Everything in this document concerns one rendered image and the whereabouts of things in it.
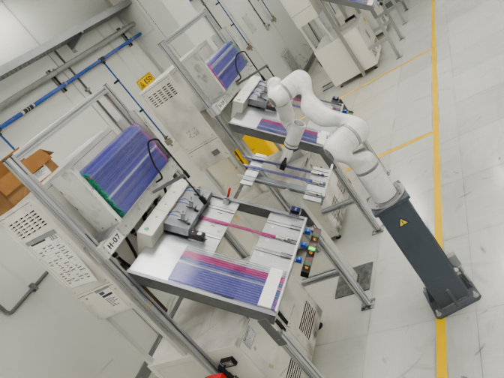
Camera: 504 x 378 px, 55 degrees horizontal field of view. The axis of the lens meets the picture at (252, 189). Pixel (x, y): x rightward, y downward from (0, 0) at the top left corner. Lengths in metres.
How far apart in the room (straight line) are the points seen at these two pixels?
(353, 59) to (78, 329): 4.75
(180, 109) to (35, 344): 1.86
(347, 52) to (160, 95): 3.76
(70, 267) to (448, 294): 1.88
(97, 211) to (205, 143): 1.41
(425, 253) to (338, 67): 4.63
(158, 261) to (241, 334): 0.54
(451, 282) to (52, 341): 2.60
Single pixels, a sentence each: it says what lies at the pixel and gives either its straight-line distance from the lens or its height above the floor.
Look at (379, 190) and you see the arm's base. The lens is 2.33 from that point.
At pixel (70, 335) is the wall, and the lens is 3.81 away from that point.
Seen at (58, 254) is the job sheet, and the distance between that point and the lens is 2.46.
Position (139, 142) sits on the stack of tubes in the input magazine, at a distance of 2.57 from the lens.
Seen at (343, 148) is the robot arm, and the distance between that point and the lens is 2.19.
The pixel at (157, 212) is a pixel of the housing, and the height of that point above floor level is 1.26.
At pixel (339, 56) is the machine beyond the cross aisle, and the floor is 0.40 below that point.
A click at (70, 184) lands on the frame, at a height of 1.65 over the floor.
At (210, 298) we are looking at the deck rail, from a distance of 2.20.
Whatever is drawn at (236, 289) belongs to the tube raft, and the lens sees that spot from 2.23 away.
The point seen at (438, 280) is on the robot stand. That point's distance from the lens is 2.64.
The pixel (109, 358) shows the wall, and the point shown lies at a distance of 3.96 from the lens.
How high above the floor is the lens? 1.87
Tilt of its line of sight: 19 degrees down
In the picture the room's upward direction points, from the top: 38 degrees counter-clockwise
